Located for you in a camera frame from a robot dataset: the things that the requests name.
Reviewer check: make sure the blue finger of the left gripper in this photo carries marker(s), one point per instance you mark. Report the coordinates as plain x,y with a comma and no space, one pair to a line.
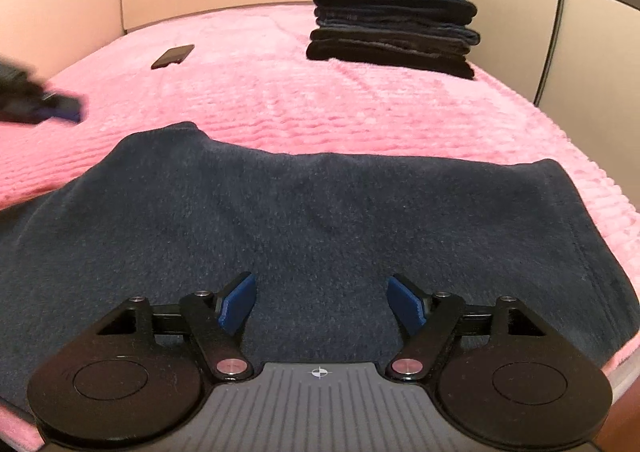
63,107

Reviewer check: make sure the stack of folded dark clothes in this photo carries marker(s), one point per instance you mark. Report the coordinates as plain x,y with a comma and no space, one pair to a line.
425,35

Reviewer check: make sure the dark navy fleece pants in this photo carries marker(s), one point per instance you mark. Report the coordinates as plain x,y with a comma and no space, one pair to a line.
171,211

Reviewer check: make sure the pink plush bed blanket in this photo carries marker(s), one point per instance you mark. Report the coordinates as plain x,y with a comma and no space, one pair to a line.
166,377

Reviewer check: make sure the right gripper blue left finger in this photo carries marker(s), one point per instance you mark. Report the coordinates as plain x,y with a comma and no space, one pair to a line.
235,301

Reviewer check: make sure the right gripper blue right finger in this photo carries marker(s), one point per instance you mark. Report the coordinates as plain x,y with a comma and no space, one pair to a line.
408,303

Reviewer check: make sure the black smartphone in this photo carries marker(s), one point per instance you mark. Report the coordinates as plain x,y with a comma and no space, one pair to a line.
174,55

